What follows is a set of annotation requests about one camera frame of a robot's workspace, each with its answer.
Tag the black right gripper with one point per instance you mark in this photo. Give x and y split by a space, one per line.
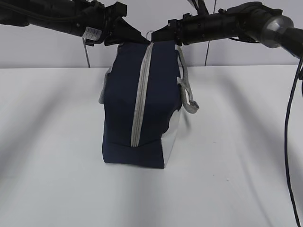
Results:
198 29

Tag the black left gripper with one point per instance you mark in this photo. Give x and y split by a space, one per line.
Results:
105 24

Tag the navy blue lunch bag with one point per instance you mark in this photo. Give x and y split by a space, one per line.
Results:
143 94

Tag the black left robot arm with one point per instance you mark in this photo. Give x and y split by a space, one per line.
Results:
58 15

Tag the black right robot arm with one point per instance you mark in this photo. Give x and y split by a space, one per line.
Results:
249 22

